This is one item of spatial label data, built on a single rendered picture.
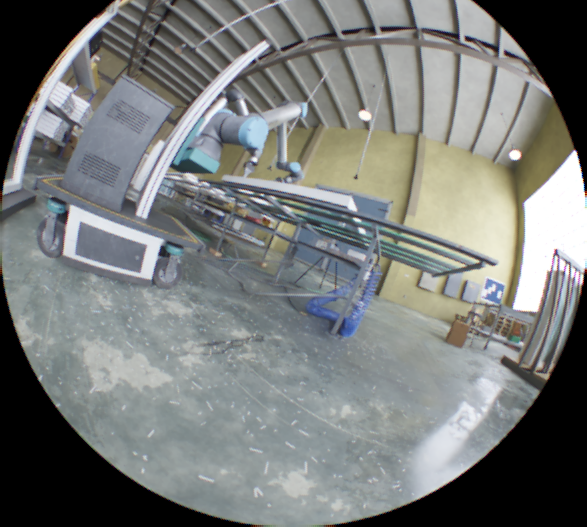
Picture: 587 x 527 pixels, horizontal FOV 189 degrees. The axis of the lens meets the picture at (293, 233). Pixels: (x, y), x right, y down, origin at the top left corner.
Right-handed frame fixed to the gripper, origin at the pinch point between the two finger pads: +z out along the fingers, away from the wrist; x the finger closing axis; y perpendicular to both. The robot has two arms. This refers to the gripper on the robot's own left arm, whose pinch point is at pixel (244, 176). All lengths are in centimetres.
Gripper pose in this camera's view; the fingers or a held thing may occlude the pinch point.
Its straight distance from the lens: 187.6
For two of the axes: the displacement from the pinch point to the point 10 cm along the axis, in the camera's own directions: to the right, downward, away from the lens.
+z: -3.9, 9.2, -0.7
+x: -4.7, -2.7, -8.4
